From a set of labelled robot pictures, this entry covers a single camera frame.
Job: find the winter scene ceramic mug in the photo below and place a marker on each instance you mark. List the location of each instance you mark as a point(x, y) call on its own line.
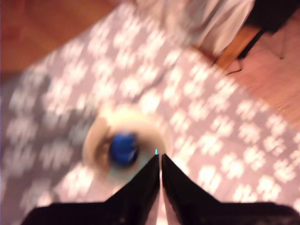
point(131, 119)

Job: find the wooden chair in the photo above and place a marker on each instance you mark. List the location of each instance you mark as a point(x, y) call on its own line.
point(236, 49)

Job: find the grey paw-print cloth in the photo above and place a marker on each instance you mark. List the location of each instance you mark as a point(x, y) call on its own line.
point(211, 105)

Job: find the white draped cloth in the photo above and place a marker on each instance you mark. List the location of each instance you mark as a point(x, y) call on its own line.
point(211, 21)

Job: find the blue coffee capsule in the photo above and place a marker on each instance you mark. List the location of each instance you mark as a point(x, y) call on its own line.
point(122, 147)

